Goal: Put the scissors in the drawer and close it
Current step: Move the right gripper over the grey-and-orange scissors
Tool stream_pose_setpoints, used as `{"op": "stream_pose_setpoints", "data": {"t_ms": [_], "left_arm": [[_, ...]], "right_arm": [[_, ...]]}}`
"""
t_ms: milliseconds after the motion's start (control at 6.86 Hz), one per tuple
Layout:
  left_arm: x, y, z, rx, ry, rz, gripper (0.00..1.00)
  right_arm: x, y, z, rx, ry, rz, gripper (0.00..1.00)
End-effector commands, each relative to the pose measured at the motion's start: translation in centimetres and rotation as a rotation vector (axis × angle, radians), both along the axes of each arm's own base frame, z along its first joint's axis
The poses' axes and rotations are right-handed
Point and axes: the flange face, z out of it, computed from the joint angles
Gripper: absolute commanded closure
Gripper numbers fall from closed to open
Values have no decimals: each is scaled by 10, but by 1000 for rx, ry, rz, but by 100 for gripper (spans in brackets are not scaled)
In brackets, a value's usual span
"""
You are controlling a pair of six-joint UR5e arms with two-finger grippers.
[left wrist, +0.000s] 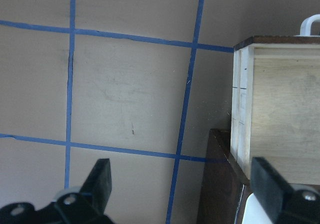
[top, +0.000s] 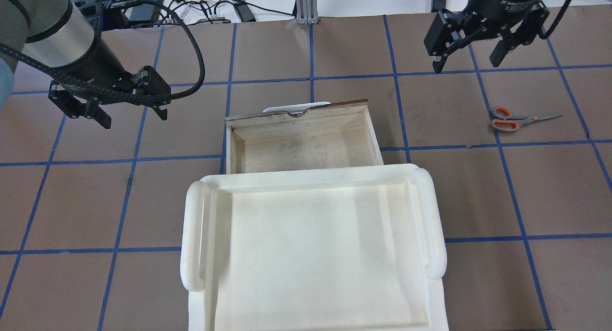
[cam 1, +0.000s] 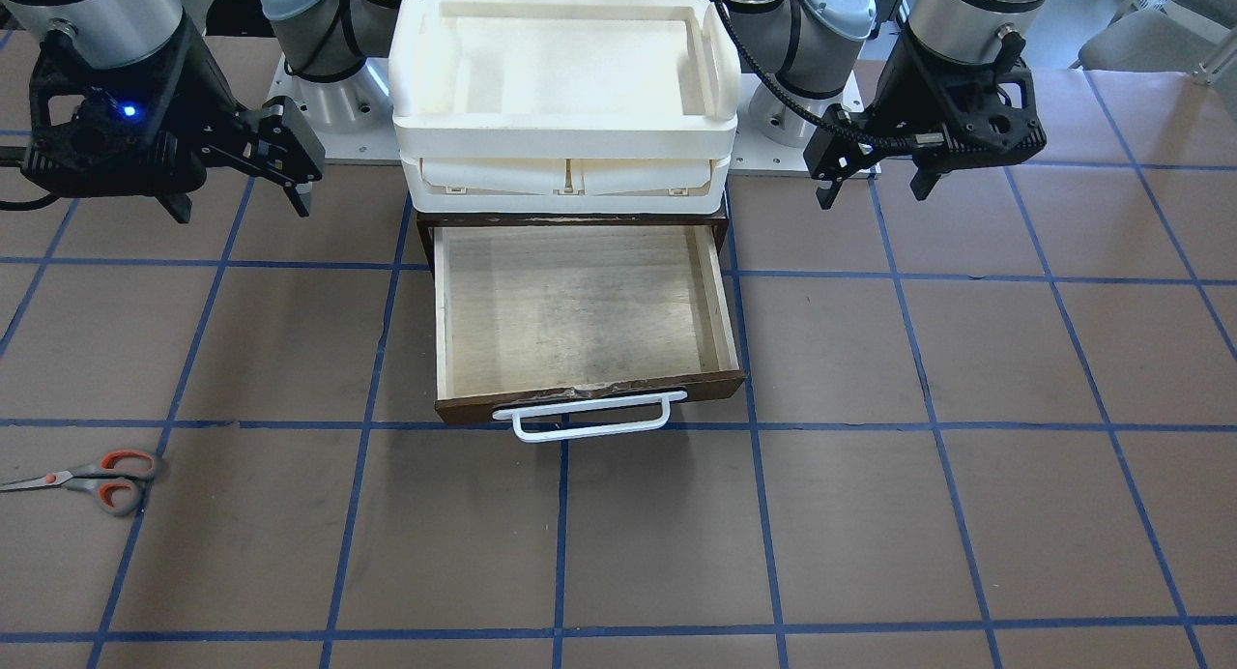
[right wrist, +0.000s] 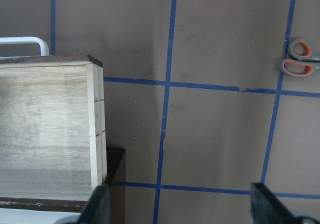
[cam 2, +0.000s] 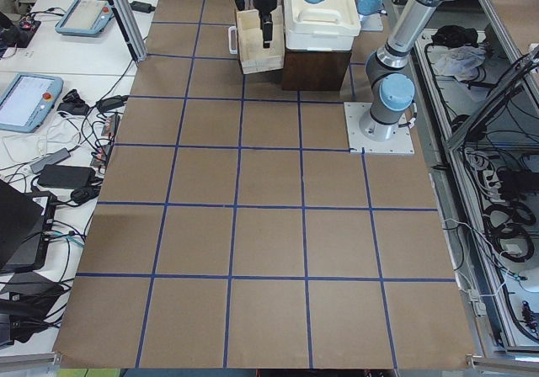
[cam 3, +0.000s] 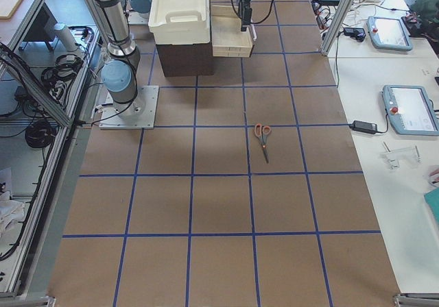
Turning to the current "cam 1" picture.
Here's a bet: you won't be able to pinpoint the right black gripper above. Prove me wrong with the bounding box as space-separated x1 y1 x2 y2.
21 21 327 224

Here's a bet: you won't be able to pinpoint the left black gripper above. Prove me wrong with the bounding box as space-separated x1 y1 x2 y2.
804 28 1048 211

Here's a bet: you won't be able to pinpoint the orange grey scissors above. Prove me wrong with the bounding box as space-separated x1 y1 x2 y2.
1 449 163 516

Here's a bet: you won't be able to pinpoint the wooden drawer white handle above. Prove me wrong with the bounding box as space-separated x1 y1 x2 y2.
430 224 748 444

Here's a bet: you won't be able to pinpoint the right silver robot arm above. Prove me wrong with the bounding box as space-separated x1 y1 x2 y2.
2 0 404 223

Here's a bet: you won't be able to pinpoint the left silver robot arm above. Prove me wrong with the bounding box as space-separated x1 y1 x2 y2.
710 0 1048 210

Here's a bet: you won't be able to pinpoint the white plastic tray box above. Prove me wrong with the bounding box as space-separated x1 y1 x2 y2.
388 0 738 215

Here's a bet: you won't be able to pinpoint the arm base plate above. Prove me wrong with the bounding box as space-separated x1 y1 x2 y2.
730 73 816 177
270 58 400 166

